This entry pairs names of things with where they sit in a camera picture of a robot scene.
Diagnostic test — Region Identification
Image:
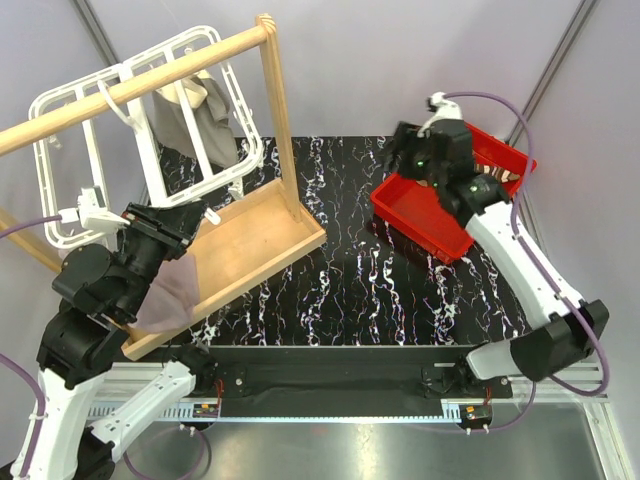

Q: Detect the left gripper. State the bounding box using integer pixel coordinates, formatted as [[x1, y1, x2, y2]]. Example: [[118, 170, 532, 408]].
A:
[[118, 198, 210, 316]]

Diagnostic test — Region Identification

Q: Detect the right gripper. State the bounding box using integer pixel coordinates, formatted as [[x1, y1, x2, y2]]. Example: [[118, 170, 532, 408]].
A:
[[374, 122, 444, 190]]

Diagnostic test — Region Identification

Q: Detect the white clothes peg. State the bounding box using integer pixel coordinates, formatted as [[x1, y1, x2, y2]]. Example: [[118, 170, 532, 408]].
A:
[[203, 208, 221, 226]]

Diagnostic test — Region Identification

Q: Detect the lilac sock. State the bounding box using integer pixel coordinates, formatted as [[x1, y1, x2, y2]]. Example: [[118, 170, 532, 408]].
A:
[[57, 247, 201, 335]]

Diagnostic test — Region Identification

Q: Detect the white plastic sock hanger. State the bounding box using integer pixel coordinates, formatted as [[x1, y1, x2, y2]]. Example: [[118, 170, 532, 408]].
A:
[[29, 26, 263, 250]]

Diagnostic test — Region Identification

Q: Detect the brown striped sock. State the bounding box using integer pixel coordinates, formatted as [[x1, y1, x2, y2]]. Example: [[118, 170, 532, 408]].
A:
[[474, 164, 520, 183]]

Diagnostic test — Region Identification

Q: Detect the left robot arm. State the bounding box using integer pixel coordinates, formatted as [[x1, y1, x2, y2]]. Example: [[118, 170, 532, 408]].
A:
[[1, 200, 219, 479]]

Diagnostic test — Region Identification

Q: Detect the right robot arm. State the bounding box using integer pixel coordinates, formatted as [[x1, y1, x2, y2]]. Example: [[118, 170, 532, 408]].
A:
[[385, 119, 610, 397]]

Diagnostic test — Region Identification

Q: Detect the red plastic tray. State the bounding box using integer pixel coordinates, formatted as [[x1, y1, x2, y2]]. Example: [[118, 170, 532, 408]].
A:
[[370, 124, 527, 264]]

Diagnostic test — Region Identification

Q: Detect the grey beige hanging sock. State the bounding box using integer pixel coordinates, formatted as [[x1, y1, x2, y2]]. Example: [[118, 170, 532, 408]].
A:
[[152, 70, 238, 168]]

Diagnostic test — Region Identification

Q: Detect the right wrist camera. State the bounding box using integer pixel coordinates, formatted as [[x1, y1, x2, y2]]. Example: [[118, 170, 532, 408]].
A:
[[417, 92, 463, 138]]

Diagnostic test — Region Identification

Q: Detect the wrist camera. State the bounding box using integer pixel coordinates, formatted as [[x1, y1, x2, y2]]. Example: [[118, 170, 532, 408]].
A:
[[58, 185, 130, 234], [417, 92, 463, 138]]

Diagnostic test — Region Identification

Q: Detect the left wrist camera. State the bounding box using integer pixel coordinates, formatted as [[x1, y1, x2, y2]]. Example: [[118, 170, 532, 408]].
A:
[[58, 185, 130, 234]]

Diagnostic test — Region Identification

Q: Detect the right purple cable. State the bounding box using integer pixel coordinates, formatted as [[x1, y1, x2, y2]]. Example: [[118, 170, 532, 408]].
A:
[[442, 90, 611, 434]]

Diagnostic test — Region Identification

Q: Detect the purple cable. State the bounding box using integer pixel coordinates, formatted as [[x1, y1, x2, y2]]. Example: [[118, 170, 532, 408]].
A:
[[0, 214, 66, 480], [442, 90, 611, 434]]

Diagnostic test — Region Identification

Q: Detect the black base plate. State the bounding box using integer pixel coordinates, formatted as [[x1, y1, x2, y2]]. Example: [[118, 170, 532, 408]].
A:
[[172, 344, 513, 422]]

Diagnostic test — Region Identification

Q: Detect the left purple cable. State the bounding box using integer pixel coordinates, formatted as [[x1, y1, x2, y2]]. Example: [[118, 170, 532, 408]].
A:
[[0, 214, 66, 480]]

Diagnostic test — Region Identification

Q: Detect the aluminium rail frame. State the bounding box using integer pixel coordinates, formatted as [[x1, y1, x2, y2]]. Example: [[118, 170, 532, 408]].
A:
[[89, 149, 631, 480]]

